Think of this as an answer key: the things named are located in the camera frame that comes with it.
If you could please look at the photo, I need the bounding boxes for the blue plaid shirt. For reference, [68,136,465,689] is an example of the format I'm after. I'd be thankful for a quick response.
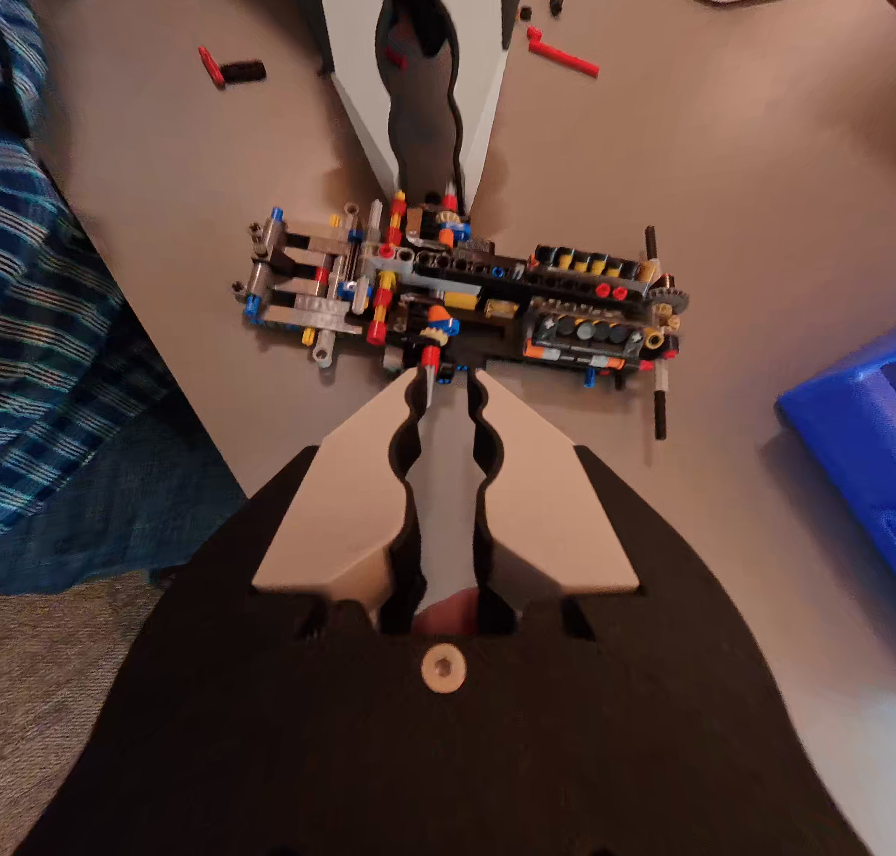
[0,0,179,538]

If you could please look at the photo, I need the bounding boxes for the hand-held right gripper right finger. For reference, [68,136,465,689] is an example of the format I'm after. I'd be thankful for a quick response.
[465,368,641,634]

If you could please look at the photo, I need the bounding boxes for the blue jeans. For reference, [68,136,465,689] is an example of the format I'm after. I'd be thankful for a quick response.
[0,380,249,597]

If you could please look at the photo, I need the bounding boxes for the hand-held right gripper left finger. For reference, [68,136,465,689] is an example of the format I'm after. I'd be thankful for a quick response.
[251,368,429,634]

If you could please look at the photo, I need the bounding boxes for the black lego technic chassis model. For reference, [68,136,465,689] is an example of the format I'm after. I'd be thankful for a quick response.
[233,188,690,443]

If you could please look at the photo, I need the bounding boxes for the blue storage bin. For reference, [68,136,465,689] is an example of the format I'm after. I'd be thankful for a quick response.
[773,331,896,594]

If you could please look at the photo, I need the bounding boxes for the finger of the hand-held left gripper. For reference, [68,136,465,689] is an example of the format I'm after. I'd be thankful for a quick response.
[314,0,421,198]
[420,0,508,208]

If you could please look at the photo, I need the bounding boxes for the red lego axle with connector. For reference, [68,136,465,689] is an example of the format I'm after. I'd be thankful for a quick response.
[526,26,601,79]

